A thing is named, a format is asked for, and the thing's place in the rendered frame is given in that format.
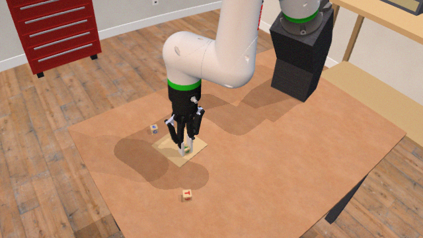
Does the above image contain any tan square mat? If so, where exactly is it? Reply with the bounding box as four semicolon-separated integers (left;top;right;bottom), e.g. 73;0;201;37
151;133;208;168

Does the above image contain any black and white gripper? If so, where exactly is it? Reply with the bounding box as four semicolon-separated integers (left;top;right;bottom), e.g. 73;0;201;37
165;103;205;157

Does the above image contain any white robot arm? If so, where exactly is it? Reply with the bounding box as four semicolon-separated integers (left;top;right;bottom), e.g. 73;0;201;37
163;0;332;106

